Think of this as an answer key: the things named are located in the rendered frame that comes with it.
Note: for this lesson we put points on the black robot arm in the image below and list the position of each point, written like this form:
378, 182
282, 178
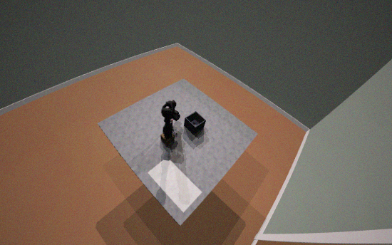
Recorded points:
166, 113

